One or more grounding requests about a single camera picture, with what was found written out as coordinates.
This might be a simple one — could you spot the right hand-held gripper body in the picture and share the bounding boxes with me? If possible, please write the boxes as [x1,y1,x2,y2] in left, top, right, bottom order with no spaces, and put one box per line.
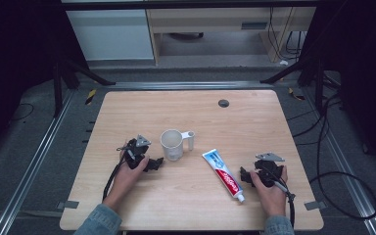
[254,152,286,189]

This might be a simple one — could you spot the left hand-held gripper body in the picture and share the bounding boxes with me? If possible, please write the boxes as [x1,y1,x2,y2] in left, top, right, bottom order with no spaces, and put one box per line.
[117,133,152,170]

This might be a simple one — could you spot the person's left hand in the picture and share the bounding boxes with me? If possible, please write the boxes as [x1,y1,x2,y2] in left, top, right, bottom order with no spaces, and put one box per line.
[103,154,151,212]

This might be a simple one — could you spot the person's right hand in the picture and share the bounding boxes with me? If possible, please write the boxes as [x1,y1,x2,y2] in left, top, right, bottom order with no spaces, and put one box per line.
[250,164,289,218]

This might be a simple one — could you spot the toothpaste tube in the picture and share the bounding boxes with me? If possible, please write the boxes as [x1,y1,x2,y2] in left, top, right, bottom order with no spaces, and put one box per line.
[202,148,246,204]

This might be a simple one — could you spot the clear plastic measuring cup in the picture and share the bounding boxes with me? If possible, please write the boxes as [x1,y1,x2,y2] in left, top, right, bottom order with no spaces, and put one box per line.
[160,128,197,163]

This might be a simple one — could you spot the grey tape piece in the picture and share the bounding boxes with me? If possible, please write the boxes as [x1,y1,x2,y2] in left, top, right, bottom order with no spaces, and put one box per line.
[304,200,328,212]
[56,200,80,211]

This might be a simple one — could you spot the yellow and black tape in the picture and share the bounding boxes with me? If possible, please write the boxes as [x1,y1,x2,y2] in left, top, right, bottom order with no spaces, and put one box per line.
[287,86,306,102]
[84,88,98,106]

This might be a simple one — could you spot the black metal stand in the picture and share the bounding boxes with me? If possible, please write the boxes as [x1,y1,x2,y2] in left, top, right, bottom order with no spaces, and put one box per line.
[52,58,118,118]
[259,57,327,114]

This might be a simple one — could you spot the white cabinet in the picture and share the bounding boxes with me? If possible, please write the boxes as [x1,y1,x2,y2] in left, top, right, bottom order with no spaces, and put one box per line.
[65,8,156,62]

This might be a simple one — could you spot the dark curtain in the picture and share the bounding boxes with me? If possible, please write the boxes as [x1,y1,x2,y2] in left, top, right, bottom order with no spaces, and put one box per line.
[302,0,376,180]
[0,0,89,158]

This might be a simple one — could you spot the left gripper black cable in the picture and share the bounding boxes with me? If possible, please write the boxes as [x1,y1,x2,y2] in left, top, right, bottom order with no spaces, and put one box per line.
[101,158,127,202]

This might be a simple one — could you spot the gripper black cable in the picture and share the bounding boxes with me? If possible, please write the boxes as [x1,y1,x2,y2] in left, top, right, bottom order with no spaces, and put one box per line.
[272,179,297,229]
[101,158,127,202]

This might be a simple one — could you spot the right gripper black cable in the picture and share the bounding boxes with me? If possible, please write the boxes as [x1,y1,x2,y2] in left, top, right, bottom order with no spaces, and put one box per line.
[272,179,297,229]

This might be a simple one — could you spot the long black floor cable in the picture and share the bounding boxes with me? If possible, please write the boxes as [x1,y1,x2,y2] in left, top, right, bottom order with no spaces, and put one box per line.
[287,93,376,220]

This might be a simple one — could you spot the aluminium floor rail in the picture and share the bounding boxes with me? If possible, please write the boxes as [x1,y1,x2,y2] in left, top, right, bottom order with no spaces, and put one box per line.
[301,87,376,235]
[0,88,76,235]
[105,80,276,91]

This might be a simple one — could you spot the thin black floor cable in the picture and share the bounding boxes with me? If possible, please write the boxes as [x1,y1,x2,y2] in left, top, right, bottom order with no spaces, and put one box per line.
[9,102,35,122]

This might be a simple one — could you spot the black hanging cables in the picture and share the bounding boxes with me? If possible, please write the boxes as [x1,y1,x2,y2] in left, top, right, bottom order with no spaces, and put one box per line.
[266,7,308,62]

